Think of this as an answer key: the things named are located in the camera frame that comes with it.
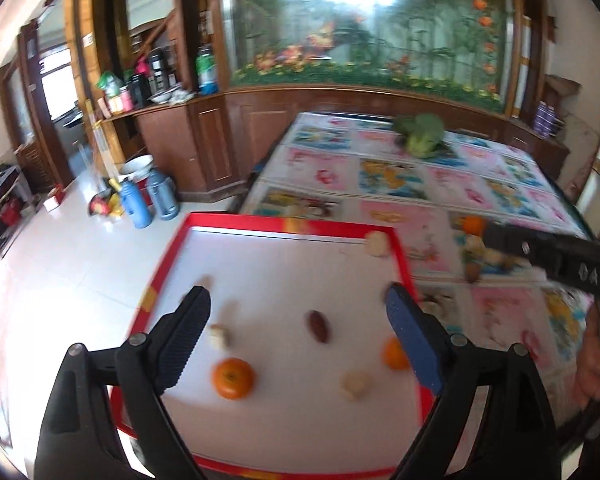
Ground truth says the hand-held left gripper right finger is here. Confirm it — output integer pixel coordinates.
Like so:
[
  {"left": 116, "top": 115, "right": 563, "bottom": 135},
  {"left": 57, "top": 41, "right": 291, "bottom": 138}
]
[{"left": 384, "top": 282, "right": 563, "bottom": 480}]

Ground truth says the red tray with white inside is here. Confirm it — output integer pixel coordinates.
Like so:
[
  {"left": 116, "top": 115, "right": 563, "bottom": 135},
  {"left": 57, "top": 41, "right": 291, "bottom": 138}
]
[{"left": 109, "top": 211, "right": 443, "bottom": 480}]

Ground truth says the artificial flower glass display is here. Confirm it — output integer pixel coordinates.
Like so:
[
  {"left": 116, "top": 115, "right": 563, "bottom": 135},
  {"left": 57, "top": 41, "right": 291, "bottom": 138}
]
[{"left": 220, "top": 0, "right": 518, "bottom": 111}]

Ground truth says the green bok choy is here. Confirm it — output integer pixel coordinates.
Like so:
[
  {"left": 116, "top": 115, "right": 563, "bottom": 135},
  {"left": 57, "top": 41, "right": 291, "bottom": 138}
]
[{"left": 392, "top": 112, "right": 448, "bottom": 158}]

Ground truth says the light blue thermos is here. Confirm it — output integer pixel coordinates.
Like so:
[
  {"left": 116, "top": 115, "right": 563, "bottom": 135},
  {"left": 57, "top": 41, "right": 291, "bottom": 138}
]
[{"left": 120, "top": 180, "right": 155, "bottom": 230}]

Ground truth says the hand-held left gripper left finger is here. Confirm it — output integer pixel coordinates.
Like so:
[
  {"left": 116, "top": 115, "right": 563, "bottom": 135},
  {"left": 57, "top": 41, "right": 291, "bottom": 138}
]
[{"left": 34, "top": 285, "right": 213, "bottom": 480}]

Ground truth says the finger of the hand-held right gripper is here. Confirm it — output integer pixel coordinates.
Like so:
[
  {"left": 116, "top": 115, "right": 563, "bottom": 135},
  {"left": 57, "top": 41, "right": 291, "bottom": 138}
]
[{"left": 485, "top": 222, "right": 551, "bottom": 275}]

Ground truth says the orange mandarin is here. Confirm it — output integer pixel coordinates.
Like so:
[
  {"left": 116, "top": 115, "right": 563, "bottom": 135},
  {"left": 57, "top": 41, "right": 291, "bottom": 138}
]
[
  {"left": 461, "top": 215, "right": 488, "bottom": 237},
  {"left": 211, "top": 357, "right": 257, "bottom": 401},
  {"left": 381, "top": 336, "right": 412, "bottom": 372}
]

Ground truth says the yellow handled broom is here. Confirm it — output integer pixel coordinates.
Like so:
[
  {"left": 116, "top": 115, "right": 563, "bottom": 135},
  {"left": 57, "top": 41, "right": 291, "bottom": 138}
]
[{"left": 91, "top": 102, "right": 113, "bottom": 186}]

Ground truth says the wooden square column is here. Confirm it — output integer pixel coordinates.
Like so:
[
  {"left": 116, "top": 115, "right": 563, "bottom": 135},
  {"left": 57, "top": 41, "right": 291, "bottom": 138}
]
[{"left": 64, "top": 0, "right": 131, "bottom": 161}]

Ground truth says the white basin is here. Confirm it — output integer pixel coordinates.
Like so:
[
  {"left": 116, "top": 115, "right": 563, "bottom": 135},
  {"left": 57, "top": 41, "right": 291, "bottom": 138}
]
[{"left": 119, "top": 155, "right": 155, "bottom": 181}]

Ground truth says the red dustpan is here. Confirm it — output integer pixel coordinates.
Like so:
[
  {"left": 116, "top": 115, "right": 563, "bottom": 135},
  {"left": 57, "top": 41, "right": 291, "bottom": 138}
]
[{"left": 89, "top": 192, "right": 126, "bottom": 218}]

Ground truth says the green snack bag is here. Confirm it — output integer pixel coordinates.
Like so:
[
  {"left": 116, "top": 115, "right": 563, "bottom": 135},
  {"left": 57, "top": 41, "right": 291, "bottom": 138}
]
[{"left": 96, "top": 71, "right": 122, "bottom": 98}]

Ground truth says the person's right hand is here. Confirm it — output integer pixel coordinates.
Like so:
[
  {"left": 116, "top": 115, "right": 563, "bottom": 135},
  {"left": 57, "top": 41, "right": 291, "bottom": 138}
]
[{"left": 574, "top": 305, "right": 600, "bottom": 408}]

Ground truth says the colourful printed tablecloth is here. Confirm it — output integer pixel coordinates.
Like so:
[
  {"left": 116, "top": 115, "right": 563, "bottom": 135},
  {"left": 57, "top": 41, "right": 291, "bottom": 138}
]
[{"left": 239, "top": 111, "right": 598, "bottom": 401}]

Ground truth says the dark teal thermos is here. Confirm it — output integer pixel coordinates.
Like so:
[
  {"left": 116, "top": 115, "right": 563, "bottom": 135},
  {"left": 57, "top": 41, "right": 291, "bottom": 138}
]
[{"left": 147, "top": 169, "right": 181, "bottom": 221}]

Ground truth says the green labelled plastic bottle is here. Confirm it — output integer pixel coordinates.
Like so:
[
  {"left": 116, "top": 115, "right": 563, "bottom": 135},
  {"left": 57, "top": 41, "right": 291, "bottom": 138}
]
[{"left": 196, "top": 46, "right": 220, "bottom": 96}]

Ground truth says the white bowl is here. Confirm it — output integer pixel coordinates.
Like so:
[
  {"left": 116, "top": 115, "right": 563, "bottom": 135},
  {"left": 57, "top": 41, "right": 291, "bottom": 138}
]
[{"left": 149, "top": 87, "right": 183, "bottom": 105}]

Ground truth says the wooden partition cabinet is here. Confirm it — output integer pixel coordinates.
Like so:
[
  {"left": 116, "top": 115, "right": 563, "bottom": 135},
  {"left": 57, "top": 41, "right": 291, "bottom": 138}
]
[{"left": 130, "top": 85, "right": 571, "bottom": 206}]

